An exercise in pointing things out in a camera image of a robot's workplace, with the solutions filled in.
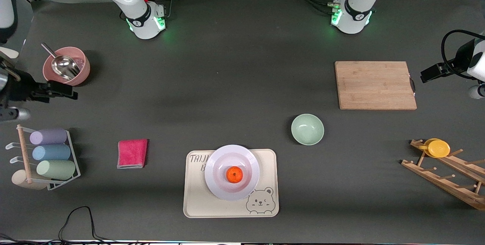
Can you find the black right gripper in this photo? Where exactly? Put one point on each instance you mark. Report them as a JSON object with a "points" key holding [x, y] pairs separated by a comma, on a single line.
{"points": [[19, 88]]}

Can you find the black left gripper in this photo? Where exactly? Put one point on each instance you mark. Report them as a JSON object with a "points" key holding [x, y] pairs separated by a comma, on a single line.
{"points": [[449, 67]]}

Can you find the white round plate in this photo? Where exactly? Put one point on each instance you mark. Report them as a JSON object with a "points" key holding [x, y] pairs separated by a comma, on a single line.
{"points": [[219, 184]]}

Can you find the orange fruit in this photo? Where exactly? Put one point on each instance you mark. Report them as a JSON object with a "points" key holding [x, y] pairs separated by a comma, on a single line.
{"points": [[234, 174]]}

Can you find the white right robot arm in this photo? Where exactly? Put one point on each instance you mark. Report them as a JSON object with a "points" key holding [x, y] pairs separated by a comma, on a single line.
{"points": [[132, 6]]}

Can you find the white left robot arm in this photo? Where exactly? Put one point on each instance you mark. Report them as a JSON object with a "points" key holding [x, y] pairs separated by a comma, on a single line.
{"points": [[356, 13]]}

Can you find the metal scoop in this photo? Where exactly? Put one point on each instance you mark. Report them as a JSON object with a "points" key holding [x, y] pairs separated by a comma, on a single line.
{"points": [[64, 66]]}

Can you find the pink bowl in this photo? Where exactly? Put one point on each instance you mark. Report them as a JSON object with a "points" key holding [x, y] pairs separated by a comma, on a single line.
{"points": [[84, 71]]}

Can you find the purple cup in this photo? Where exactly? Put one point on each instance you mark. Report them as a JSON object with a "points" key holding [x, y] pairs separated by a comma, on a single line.
{"points": [[48, 136]]}

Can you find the blue cup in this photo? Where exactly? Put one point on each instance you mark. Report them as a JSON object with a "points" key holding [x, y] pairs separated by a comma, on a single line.
{"points": [[51, 153]]}

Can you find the wooden cutting board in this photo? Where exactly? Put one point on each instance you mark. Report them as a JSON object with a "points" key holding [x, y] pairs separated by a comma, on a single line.
{"points": [[371, 85]]}

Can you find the white object at table edge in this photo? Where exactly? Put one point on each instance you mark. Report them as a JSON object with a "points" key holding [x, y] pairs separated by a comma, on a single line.
{"points": [[8, 52]]}

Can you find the wooden rod of cup rack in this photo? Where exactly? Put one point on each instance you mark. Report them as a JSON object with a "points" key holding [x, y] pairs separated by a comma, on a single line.
{"points": [[24, 154]]}

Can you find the yellow cup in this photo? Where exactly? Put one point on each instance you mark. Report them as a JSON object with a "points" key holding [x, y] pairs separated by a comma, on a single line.
{"points": [[438, 149]]}

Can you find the green cup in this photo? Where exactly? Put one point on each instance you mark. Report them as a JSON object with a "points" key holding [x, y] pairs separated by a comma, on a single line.
{"points": [[57, 169]]}

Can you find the pink folded cloth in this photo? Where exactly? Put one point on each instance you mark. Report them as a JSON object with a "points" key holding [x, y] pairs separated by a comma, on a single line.
{"points": [[132, 154]]}

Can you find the beige cup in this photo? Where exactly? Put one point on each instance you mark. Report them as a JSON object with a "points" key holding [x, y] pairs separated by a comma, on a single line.
{"points": [[19, 179]]}

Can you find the wooden peg drying rack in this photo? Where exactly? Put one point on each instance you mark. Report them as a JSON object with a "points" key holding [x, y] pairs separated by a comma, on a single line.
{"points": [[443, 178]]}

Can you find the light green bowl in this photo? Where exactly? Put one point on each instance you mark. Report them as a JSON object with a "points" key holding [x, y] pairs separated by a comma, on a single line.
{"points": [[307, 129]]}

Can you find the beige bear print tray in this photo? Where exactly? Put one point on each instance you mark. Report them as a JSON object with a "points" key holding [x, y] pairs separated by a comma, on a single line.
{"points": [[197, 203]]}

